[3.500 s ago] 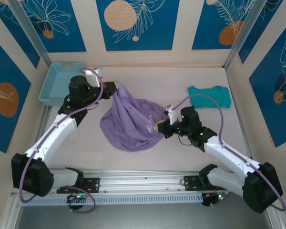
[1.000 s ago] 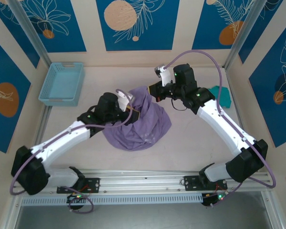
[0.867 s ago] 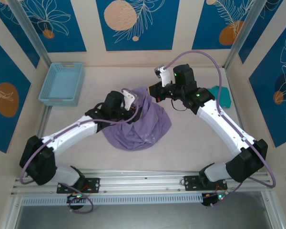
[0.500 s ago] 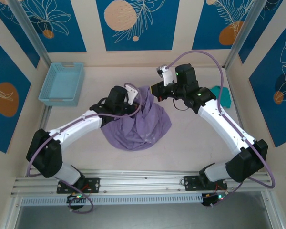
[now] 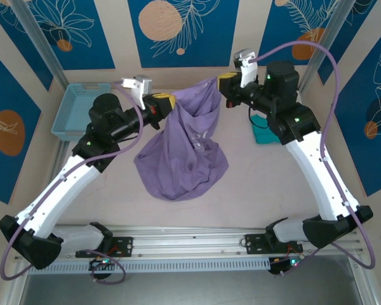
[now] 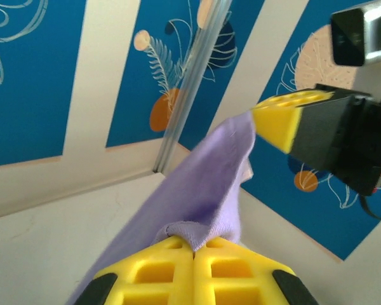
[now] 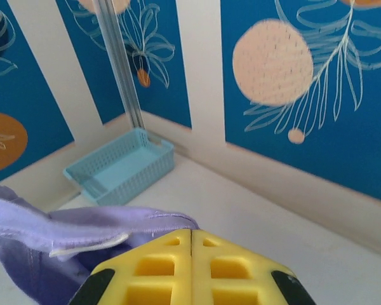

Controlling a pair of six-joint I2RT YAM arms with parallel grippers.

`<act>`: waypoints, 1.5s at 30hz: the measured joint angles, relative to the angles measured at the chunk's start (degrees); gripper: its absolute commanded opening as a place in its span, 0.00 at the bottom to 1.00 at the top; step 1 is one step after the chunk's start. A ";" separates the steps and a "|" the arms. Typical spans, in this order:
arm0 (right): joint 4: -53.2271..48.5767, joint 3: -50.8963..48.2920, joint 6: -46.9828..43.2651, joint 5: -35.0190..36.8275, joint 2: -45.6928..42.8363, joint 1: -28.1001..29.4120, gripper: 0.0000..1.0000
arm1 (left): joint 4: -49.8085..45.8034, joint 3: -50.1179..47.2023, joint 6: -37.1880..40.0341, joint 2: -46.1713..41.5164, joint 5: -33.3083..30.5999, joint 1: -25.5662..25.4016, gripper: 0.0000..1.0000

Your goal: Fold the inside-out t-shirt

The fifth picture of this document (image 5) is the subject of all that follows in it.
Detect purple t-shirt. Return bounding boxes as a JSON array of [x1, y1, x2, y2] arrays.
[[133, 76, 230, 201]]

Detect folded teal t-shirt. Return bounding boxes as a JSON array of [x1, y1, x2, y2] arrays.
[[250, 114, 282, 146]]

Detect light blue perforated plastic basket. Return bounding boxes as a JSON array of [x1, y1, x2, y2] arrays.
[[51, 83, 112, 142]]

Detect small electronics board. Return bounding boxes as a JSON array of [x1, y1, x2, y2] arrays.
[[269, 256, 302, 276], [88, 257, 115, 271]]

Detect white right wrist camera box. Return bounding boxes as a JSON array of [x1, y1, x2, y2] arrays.
[[233, 48, 258, 88]]

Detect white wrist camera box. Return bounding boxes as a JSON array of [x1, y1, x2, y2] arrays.
[[121, 74, 153, 109], [233, 48, 258, 88]]

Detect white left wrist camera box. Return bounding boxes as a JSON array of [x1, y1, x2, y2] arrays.
[[121, 74, 153, 109]]

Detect thin black cable loop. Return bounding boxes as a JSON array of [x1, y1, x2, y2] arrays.
[[248, 106, 274, 131]]

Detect aluminium table side rail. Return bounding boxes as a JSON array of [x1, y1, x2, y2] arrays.
[[49, 139, 69, 179]]

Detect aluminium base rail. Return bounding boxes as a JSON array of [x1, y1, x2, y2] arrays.
[[14, 225, 361, 262]]

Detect short purple cable loop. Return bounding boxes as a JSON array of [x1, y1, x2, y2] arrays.
[[91, 252, 126, 283]]

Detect grey slotted cable duct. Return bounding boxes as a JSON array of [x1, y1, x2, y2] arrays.
[[28, 256, 271, 275]]

